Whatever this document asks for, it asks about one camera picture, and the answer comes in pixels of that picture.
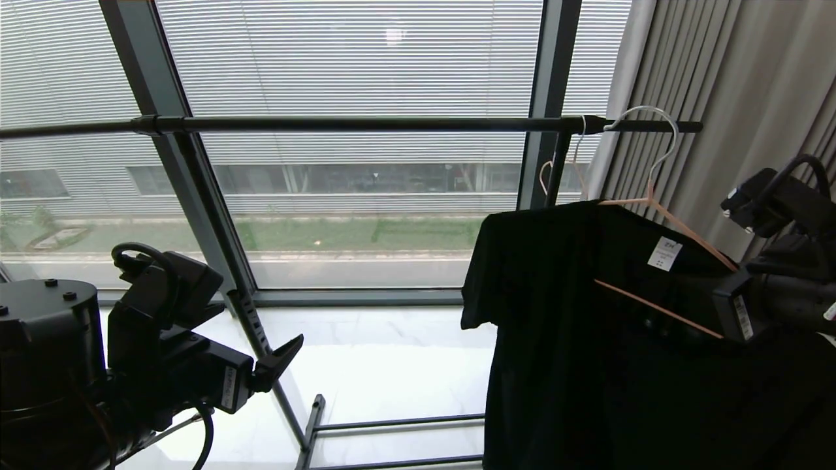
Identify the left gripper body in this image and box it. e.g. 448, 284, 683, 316
106, 332, 257, 433

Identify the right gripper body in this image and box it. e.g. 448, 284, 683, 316
712, 270, 836, 343

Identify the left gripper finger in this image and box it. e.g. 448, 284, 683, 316
252, 334, 305, 394

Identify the pink clothes hanger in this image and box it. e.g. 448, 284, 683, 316
539, 116, 590, 200
593, 105, 740, 340

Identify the black garment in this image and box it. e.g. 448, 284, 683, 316
460, 199, 836, 470

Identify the black clothes rack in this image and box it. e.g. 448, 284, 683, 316
0, 114, 703, 470

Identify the beige curtain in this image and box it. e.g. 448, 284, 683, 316
588, 0, 836, 275

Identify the window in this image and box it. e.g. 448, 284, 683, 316
0, 0, 633, 307

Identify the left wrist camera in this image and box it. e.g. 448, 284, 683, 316
108, 251, 227, 366

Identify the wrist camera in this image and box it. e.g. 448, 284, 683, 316
720, 166, 836, 275
108, 251, 227, 366

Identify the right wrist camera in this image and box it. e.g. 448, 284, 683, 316
720, 166, 836, 275

